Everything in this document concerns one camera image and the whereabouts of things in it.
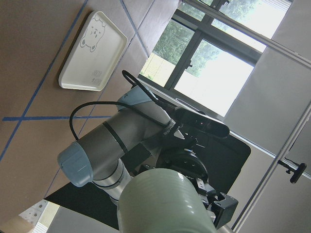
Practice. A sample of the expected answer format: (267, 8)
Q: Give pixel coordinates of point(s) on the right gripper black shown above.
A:
(175, 151)

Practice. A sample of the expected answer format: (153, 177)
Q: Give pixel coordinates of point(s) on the pale green cup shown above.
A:
(162, 201)

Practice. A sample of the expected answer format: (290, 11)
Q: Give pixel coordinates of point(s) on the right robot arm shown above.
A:
(143, 158)

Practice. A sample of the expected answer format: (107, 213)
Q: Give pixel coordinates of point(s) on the white bear tray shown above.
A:
(94, 55)

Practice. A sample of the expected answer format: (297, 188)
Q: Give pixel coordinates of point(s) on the black clamp on frame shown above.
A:
(296, 172)

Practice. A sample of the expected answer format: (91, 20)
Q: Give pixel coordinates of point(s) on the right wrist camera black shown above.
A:
(201, 123)

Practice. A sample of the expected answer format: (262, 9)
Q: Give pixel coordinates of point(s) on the aluminium frame post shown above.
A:
(277, 205)

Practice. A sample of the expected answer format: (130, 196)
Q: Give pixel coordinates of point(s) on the window frame dark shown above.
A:
(201, 62)

